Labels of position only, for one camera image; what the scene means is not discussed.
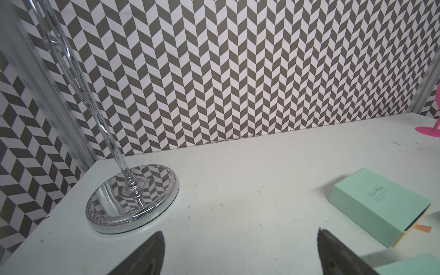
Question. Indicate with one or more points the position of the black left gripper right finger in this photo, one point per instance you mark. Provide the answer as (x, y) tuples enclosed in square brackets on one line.
[(337, 259)]

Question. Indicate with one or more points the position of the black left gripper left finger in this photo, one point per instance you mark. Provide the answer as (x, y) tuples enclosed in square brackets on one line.
[(147, 259)]

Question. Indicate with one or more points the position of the mint box back middle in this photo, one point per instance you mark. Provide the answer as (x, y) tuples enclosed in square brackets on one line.
[(383, 208)]

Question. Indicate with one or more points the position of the mint box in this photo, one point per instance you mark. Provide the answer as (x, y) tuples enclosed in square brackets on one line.
[(426, 264), (383, 208)]

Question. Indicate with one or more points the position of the mint box front left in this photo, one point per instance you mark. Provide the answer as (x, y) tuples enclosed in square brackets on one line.
[(426, 264)]

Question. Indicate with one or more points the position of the pink plastic wine glass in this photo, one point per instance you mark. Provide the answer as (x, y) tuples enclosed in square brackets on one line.
[(432, 131)]

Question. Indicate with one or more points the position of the aluminium right corner post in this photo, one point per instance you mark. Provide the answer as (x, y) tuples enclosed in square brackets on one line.
[(424, 90)]

